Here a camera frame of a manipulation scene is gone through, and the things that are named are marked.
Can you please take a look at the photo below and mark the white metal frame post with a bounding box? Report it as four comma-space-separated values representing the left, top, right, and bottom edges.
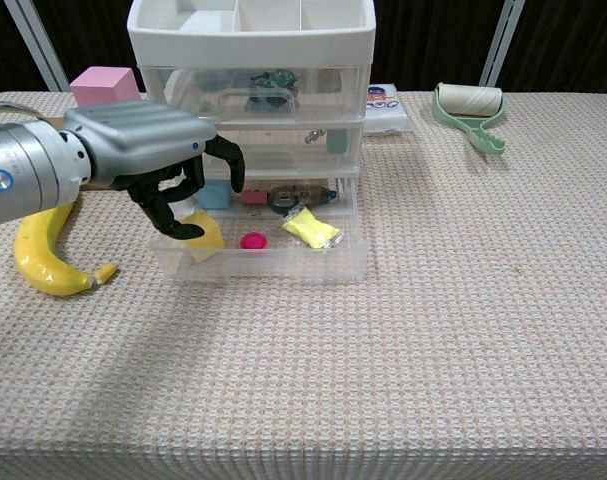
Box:
3, 0, 70, 93
479, 0, 526, 92

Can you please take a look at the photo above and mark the white plastic organizer frame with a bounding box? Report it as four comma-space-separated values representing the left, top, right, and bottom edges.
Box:
126, 0, 377, 204

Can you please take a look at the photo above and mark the green black toy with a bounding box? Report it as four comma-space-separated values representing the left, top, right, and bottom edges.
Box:
246, 69, 298, 112

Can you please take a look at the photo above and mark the yellow banana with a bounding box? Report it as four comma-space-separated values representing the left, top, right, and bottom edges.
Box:
13, 199, 119, 298

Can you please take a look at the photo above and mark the yellow sponge block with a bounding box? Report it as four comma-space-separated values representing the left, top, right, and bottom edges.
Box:
175, 208, 227, 264

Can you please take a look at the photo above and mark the clear plastic drawer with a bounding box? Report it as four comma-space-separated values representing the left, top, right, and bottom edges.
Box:
150, 174, 369, 285

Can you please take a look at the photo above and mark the yellow packet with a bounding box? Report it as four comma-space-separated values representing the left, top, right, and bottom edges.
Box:
281, 206, 344, 250

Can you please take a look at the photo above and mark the clear drawer with key ring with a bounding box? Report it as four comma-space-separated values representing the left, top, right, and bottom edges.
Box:
202, 117, 367, 174

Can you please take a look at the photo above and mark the beige waffle tablecloth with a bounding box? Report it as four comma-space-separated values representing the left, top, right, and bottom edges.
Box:
0, 90, 607, 480

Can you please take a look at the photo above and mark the light blue cube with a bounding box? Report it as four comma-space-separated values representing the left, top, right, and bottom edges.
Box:
198, 180, 233, 211

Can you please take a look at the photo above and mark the brown oval gadget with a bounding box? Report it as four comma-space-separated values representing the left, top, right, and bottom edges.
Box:
267, 183, 335, 209

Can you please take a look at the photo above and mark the clear drawer with green toy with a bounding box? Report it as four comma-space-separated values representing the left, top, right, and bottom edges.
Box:
140, 64, 369, 124

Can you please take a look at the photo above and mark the green lint roller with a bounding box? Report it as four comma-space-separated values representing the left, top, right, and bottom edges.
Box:
432, 81, 509, 158

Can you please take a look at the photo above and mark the teal block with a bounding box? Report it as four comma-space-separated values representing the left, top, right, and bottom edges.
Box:
326, 128, 349, 156

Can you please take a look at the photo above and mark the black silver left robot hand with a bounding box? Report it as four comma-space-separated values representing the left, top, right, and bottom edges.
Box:
62, 99, 246, 241

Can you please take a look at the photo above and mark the pink cube block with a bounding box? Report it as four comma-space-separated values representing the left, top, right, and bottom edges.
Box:
69, 67, 140, 107

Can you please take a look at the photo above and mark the white sponge in plastic pack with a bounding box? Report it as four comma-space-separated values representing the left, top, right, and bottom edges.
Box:
365, 82, 417, 136

